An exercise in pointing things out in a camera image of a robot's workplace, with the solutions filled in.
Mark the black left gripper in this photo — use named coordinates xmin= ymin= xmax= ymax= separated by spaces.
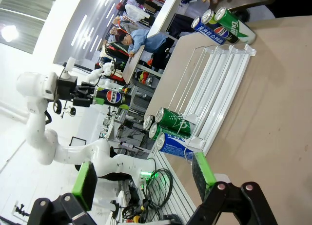
xmin=57 ymin=76 xmax=105 ymax=108

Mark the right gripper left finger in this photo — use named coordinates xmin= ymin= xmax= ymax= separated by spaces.
xmin=26 ymin=161 xmax=98 ymax=225

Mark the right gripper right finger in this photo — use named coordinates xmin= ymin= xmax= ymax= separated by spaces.
xmin=186 ymin=151 xmax=278 ymax=225

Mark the black Pepsi can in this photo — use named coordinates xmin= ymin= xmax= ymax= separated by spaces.
xmin=94 ymin=87 xmax=132 ymax=110
xmin=201 ymin=9 xmax=241 ymax=44
xmin=142 ymin=114 xmax=156 ymax=131

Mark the dark brown serving tray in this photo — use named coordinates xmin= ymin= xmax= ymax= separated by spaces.
xmin=220 ymin=0 xmax=278 ymax=13

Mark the person in light blue shirt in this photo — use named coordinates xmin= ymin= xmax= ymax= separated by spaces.
xmin=117 ymin=28 xmax=176 ymax=58

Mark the grey slotted mounting plate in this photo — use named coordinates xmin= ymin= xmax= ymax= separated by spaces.
xmin=148 ymin=146 xmax=197 ymax=225

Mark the blue Pocari Sweat can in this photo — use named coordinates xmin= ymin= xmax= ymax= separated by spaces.
xmin=191 ymin=16 xmax=226 ymax=45
xmin=156 ymin=133 xmax=195 ymax=159

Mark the green Sprite can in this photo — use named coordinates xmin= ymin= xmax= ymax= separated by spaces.
xmin=214 ymin=6 xmax=256 ymax=45
xmin=148 ymin=123 xmax=191 ymax=141
xmin=155 ymin=107 xmax=193 ymax=134

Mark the white table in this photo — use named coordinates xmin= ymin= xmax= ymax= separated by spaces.
xmin=121 ymin=44 xmax=146 ymax=84
xmin=147 ymin=0 xmax=188 ymax=38

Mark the small black clamp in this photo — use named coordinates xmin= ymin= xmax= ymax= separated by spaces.
xmin=13 ymin=202 xmax=31 ymax=217

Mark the white can dispenser rack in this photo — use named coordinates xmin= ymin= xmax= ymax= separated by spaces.
xmin=168 ymin=43 xmax=258 ymax=162

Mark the round ceiling lamp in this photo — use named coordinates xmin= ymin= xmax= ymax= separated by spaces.
xmin=0 ymin=24 xmax=20 ymax=43

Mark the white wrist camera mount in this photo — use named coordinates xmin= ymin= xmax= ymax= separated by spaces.
xmin=59 ymin=56 xmax=75 ymax=80

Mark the black coiled cable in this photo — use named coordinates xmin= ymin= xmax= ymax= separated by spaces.
xmin=145 ymin=168 xmax=174 ymax=209

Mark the equipment desk with cables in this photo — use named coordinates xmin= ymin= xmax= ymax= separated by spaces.
xmin=98 ymin=105 xmax=153 ymax=157

